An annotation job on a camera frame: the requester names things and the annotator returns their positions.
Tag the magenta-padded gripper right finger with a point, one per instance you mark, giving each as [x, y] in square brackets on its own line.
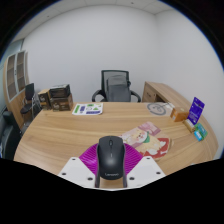
[146, 170]

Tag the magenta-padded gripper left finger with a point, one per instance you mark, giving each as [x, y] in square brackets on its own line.
[75, 170]

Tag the black computer mouse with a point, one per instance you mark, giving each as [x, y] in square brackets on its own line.
[110, 158]

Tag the cartoon print mouse pad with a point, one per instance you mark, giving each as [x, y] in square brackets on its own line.
[148, 141]

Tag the small yellow box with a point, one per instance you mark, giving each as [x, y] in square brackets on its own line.
[189, 126]

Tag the white green printed leaflet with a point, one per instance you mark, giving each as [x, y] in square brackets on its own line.
[87, 109]

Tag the round white disc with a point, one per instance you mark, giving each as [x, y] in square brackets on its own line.
[158, 108]

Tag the orange box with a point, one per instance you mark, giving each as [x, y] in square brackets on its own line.
[179, 115]

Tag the green tissue pack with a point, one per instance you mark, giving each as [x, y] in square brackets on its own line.
[200, 132]

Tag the large brown cardboard box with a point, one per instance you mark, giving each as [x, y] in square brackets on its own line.
[62, 103]

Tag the black leather sofa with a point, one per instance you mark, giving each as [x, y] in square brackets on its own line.
[7, 136]

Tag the small brown cardboard box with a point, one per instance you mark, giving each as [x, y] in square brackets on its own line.
[44, 99]

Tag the purple sign stand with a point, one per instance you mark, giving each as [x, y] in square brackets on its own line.
[196, 110]

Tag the wooden side cabinet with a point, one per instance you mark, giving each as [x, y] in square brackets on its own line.
[163, 91]

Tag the black cardboard box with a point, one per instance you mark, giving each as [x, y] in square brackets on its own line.
[60, 90]

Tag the black visitor chair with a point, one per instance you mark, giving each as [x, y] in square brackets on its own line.
[29, 98]

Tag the black mesh office chair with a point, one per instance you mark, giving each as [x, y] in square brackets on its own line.
[103, 83]

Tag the wooden shelf cabinet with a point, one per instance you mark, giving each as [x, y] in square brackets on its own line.
[15, 86]

